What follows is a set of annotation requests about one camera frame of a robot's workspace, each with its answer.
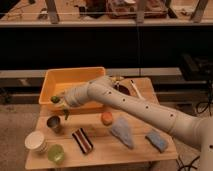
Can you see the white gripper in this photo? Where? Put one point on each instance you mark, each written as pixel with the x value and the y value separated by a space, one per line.
pixel 62 104

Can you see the green chili pepper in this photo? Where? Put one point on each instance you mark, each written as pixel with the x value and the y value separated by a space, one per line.
pixel 55 100

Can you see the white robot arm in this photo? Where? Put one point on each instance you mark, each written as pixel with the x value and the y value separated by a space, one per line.
pixel 196 132

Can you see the metal cup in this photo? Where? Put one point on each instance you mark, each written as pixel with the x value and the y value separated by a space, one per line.
pixel 54 123

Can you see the white paper cup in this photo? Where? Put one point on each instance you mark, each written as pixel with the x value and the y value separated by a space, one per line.
pixel 36 142

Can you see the green plastic cup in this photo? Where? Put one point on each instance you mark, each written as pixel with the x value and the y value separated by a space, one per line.
pixel 56 154

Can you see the yellow plastic bin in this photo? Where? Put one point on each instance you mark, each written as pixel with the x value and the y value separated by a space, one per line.
pixel 56 81

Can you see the striped red white sponge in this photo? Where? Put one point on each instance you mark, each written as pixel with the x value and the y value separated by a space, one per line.
pixel 83 141

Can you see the orange round toy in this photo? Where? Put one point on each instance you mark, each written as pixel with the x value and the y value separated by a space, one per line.
pixel 107 118

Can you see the yellow toy banana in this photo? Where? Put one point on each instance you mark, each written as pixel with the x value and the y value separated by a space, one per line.
pixel 117 78

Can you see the dark red bowl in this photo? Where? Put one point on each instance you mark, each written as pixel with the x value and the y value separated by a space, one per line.
pixel 122 89

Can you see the light blue cloth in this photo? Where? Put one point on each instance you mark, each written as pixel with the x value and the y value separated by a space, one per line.
pixel 121 130

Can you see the white brush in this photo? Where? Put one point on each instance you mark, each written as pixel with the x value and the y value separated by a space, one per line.
pixel 136 89

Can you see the blue sponge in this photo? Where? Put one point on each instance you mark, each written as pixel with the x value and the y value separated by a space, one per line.
pixel 157 140

